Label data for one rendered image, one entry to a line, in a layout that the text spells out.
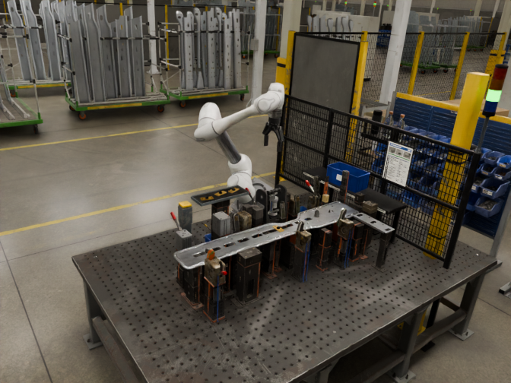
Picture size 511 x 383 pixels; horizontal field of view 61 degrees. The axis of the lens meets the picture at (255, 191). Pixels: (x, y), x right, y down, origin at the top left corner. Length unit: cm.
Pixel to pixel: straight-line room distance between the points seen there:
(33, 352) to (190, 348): 151
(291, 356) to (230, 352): 31
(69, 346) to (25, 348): 30
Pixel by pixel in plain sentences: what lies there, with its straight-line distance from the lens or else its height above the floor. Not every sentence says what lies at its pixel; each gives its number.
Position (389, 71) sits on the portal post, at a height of 143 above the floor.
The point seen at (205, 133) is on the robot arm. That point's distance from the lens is 296.
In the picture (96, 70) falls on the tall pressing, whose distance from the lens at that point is 925.
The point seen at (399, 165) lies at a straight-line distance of 332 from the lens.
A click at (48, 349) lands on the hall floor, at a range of 358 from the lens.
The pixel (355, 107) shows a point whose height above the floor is 131.
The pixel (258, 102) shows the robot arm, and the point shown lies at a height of 179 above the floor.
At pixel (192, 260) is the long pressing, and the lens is 246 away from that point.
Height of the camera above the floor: 235
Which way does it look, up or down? 24 degrees down
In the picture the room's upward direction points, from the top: 3 degrees clockwise
